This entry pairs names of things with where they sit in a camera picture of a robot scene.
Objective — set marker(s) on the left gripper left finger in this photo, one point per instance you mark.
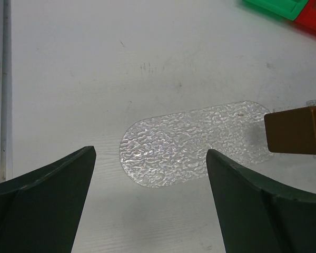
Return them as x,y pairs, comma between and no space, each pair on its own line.
40,211

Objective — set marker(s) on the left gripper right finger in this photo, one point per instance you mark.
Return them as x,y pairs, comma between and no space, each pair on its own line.
257,213

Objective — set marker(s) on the clear rack with brown ends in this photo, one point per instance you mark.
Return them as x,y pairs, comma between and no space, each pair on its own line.
292,131

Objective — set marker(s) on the clear textured acrylic tray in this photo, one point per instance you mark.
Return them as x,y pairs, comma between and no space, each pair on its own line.
170,149

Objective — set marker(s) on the red bin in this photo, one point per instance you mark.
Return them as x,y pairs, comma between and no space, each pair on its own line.
306,19

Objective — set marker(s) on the far green bin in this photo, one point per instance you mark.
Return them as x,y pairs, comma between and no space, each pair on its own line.
289,9

